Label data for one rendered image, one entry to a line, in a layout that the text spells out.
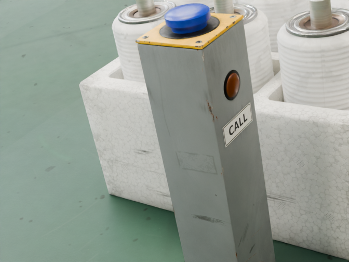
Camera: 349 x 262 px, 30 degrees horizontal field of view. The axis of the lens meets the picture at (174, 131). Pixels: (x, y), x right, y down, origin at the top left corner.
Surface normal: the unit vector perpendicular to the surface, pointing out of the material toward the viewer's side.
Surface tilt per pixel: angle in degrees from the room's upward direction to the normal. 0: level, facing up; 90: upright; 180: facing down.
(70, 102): 0
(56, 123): 0
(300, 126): 90
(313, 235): 90
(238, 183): 90
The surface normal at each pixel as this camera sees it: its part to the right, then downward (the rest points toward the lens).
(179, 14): -0.18, -0.86
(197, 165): -0.56, 0.49
